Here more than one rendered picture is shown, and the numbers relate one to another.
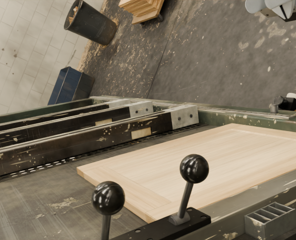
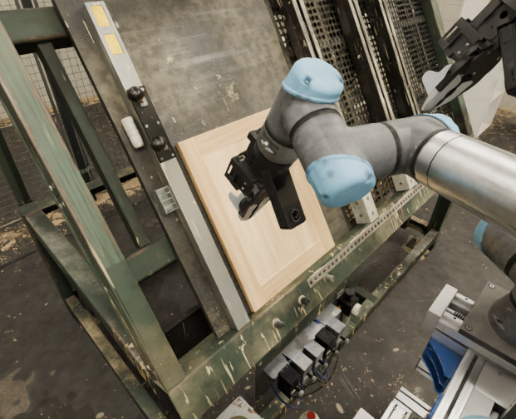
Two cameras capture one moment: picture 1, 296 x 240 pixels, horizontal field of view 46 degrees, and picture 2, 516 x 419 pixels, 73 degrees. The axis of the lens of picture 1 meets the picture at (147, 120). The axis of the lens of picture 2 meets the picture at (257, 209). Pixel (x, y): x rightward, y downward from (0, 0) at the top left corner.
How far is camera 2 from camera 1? 0.71 m
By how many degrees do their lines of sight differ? 43
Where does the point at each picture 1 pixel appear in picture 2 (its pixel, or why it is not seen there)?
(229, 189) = (208, 194)
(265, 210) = (169, 198)
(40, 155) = not seen: hidden behind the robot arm
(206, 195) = (205, 177)
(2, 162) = (301, 47)
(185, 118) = (358, 209)
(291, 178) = (199, 228)
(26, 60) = not seen: outside the picture
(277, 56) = not seen: hidden behind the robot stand
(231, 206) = (174, 179)
